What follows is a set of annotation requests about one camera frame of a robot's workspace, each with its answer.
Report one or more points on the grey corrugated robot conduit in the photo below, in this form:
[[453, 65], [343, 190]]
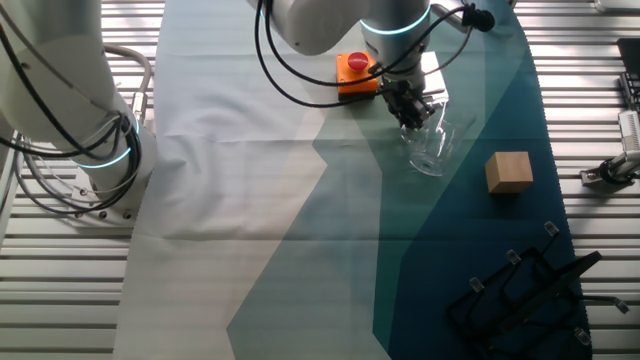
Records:
[[142, 75]]

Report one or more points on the silver ribbed depth camera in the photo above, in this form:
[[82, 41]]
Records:
[[631, 131]]

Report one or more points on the grey clamp on rail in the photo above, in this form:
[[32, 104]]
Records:
[[612, 170]]

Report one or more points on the blue green white tablecloth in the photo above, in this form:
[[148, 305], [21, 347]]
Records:
[[300, 200]]

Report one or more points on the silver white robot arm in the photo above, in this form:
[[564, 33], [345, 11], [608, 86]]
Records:
[[65, 100]]

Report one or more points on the wooden cube block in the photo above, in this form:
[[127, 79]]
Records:
[[509, 172]]

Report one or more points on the orange emergency stop button box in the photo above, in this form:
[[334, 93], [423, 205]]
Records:
[[357, 75]]

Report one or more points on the black mouse pad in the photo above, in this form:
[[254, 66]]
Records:
[[630, 52]]

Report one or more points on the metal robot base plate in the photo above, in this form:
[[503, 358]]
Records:
[[117, 212]]

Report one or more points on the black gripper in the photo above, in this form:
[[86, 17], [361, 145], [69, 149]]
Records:
[[406, 95]]

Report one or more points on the silver digital kitchen scale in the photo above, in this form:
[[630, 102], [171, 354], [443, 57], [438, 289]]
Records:
[[434, 70]]

